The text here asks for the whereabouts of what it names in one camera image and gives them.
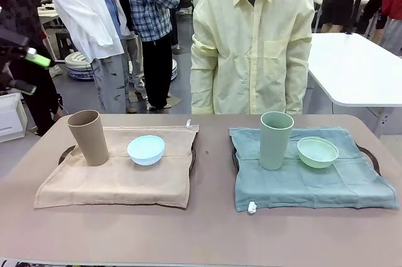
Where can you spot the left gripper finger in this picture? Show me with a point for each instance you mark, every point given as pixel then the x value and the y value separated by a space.
pixel 39 59
pixel 26 87

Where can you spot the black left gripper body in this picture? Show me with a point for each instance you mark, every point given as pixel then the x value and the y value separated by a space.
pixel 12 42

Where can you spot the tall brown cup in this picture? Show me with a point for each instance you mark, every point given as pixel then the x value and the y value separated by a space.
pixel 89 141

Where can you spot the beige cloth mat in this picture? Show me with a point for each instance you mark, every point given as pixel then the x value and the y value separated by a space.
pixel 110 182

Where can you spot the light blue bowl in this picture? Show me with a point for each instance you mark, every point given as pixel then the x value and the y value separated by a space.
pixel 146 157

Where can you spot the tall green cup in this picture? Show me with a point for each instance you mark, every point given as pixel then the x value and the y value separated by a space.
pixel 273 144

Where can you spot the light green bowl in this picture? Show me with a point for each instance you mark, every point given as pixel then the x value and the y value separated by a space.
pixel 317 161

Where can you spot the blue-grey cloth mat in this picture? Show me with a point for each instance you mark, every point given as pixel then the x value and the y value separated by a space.
pixel 314 191

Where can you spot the person's right forearm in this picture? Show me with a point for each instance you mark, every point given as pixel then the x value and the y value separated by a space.
pixel 202 94

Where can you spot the person's left forearm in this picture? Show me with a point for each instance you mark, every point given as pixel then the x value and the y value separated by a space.
pixel 296 94

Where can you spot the dark brown tray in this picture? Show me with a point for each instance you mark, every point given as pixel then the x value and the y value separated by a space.
pixel 233 157
pixel 194 157

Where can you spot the black stool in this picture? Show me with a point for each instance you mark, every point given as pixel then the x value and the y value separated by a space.
pixel 64 41

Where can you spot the white box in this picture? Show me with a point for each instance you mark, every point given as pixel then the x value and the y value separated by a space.
pixel 9 119

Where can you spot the white and blue round cushion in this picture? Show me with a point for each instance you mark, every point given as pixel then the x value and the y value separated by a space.
pixel 77 63
pixel 174 70

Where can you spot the person in dark patterned top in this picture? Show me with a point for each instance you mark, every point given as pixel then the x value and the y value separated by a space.
pixel 19 3

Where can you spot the person in white shirt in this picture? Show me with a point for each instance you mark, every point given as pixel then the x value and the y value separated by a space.
pixel 81 12

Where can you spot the person in plaid shirt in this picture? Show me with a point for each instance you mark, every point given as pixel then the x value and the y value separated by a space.
pixel 147 3

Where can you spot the person in yellow shirt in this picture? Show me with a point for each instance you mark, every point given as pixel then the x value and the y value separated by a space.
pixel 251 44

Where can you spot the white table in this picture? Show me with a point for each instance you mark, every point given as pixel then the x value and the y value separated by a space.
pixel 361 69

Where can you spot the black tripod pole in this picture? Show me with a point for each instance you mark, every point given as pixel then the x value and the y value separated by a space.
pixel 358 3

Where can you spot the person in black jacket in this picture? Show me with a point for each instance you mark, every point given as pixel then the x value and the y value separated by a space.
pixel 373 6

